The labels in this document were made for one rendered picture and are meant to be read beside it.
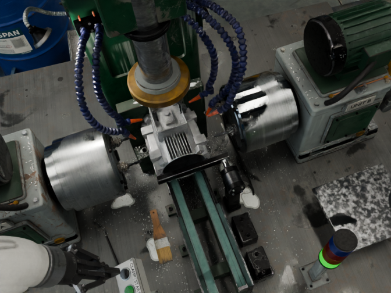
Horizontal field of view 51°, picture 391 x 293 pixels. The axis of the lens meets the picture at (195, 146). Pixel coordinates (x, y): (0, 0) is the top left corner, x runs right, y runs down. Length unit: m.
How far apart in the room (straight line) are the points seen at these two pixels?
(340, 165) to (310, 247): 0.35
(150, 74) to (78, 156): 0.37
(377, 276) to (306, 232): 0.27
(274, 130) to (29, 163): 0.78
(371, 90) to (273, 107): 0.31
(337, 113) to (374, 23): 0.30
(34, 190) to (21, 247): 0.43
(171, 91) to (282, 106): 0.39
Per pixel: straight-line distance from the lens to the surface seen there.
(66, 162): 1.32
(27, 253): 0.91
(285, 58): 1.46
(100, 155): 1.30
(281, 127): 1.38
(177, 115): 1.37
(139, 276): 1.23
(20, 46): 2.84
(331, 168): 1.67
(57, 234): 1.52
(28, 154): 1.38
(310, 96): 1.37
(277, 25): 2.07
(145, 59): 1.08
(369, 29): 1.34
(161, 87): 1.14
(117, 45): 1.34
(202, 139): 1.36
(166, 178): 1.36
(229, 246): 1.39
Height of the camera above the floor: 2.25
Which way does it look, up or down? 61 degrees down
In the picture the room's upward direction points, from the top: 8 degrees counter-clockwise
